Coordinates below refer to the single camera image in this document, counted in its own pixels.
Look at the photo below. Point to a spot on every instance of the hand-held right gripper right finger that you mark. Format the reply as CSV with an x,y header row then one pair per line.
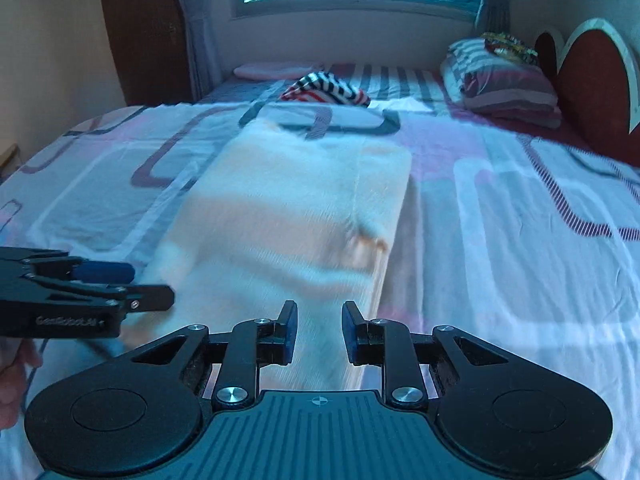
x,y
351,335

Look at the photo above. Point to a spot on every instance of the colourful patterned cloth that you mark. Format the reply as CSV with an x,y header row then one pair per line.
x,y
510,46

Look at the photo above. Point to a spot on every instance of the striped pillow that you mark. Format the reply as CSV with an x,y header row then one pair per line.
x,y
505,80

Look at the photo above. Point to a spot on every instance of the brown wooden door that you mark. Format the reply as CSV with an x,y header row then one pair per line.
x,y
145,30

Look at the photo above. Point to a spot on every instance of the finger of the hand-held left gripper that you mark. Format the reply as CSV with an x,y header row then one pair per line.
x,y
105,271
150,297

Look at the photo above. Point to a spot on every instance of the black white red striped cloth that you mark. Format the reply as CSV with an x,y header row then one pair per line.
x,y
325,91

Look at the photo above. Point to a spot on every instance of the person's left hand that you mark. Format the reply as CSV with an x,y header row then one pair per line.
x,y
15,385

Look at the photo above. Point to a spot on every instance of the blue-grey curtain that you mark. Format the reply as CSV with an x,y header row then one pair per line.
x,y
197,25
495,0

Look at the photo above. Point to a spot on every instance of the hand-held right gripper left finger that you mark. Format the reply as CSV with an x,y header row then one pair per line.
x,y
289,335

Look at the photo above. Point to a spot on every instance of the flat pink pillow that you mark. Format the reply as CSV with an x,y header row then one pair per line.
x,y
275,69

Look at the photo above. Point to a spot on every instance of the red headboard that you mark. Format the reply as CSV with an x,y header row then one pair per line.
x,y
595,90

